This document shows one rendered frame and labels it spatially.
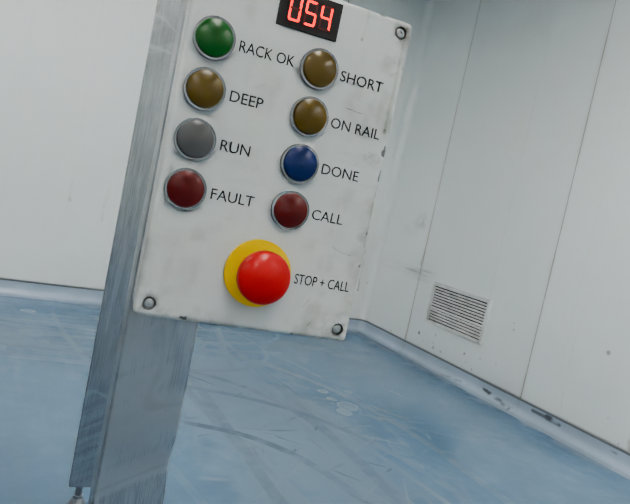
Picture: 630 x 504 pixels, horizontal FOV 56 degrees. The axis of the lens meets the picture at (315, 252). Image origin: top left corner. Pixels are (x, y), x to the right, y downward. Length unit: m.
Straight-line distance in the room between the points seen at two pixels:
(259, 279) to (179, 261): 0.06
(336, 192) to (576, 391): 3.14
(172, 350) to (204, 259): 0.11
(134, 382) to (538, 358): 3.30
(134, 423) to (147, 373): 0.04
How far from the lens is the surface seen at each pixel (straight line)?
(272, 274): 0.43
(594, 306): 3.50
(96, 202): 4.24
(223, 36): 0.45
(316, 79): 0.46
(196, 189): 0.43
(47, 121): 4.20
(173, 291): 0.45
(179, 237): 0.44
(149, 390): 0.53
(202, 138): 0.43
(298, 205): 0.45
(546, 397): 3.67
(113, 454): 0.55
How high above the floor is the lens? 0.95
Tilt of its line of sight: 4 degrees down
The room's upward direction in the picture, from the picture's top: 12 degrees clockwise
